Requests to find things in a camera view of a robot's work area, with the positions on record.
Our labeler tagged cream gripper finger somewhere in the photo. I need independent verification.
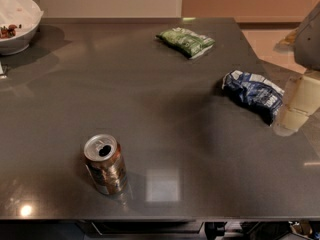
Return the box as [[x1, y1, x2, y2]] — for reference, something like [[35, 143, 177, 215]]
[[273, 71, 320, 136]]

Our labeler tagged green chip bag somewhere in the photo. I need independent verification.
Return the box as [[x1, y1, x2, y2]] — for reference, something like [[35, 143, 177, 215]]
[[156, 27, 215, 59]]

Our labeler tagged white bowl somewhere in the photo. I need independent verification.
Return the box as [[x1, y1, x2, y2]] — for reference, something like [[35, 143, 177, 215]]
[[0, 0, 43, 55]]

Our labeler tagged blue chip bag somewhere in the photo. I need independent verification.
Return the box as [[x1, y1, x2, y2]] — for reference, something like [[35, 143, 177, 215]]
[[222, 70, 284, 125]]

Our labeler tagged orange soda can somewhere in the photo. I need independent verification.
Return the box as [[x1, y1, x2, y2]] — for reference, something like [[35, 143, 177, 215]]
[[84, 134, 127, 195]]

